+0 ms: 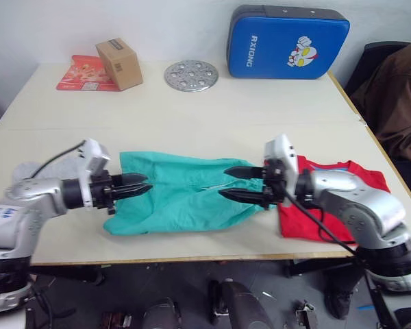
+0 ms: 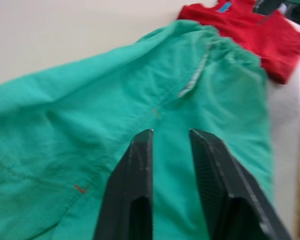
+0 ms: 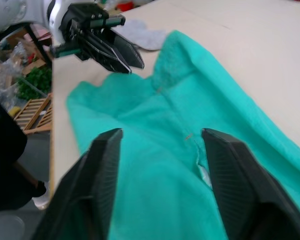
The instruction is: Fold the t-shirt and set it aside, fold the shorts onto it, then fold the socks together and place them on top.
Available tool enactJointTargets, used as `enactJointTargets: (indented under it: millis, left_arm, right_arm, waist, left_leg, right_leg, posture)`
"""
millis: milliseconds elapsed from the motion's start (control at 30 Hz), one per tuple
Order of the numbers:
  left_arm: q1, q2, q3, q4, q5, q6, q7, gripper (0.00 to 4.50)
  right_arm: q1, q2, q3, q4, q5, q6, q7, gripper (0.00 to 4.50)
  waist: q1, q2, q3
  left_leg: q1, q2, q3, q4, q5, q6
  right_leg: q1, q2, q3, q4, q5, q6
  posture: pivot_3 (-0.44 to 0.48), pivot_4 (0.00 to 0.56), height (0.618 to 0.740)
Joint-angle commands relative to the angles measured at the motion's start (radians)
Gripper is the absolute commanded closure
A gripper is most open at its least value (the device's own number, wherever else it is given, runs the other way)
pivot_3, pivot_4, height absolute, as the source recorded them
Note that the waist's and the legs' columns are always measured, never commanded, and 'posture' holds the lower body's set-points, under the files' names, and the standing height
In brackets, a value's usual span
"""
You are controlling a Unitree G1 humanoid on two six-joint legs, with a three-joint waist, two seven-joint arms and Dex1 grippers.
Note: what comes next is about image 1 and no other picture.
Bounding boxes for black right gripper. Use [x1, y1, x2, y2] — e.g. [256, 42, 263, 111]
[218, 158, 286, 211]

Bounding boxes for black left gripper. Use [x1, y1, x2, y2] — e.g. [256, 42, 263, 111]
[90, 170, 154, 216]

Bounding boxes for green shorts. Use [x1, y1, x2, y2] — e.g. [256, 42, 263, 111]
[103, 150, 279, 237]

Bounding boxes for red t-shirt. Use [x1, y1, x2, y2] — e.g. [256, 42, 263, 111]
[264, 154, 392, 245]

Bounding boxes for perforated round metal plate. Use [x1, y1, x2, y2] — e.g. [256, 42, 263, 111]
[163, 60, 221, 94]

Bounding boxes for brown cardboard box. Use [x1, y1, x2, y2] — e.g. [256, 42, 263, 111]
[95, 37, 145, 92]

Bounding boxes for flat red printed package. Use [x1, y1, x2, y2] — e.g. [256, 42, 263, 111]
[56, 54, 121, 93]

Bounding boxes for dark rounded shape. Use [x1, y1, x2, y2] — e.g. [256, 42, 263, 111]
[142, 297, 183, 329]
[208, 278, 275, 329]

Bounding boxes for blue padded cartoon cushion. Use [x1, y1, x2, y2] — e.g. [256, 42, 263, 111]
[226, 4, 351, 81]

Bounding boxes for person's dark leg and shoe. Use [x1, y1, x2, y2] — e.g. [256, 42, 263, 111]
[323, 263, 364, 321]

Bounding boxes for brown jacket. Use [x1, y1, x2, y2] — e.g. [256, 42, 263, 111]
[349, 36, 411, 162]

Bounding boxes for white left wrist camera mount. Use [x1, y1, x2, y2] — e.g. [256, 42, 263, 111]
[77, 138, 112, 208]

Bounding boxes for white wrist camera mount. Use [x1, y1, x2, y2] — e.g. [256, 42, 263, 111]
[77, 138, 112, 208]
[263, 134, 300, 208]

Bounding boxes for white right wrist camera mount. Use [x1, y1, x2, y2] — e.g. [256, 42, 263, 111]
[263, 134, 300, 208]

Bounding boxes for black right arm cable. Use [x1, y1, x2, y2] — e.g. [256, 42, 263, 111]
[279, 187, 361, 256]

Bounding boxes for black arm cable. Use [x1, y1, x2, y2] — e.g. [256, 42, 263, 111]
[29, 140, 87, 180]
[279, 187, 361, 256]

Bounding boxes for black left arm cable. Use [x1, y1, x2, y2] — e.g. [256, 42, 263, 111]
[29, 140, 87, 180]

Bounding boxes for black table frame bar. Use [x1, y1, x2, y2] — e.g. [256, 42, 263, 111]
[29, 263, 106, 287]
[282, 256, 361, 279]

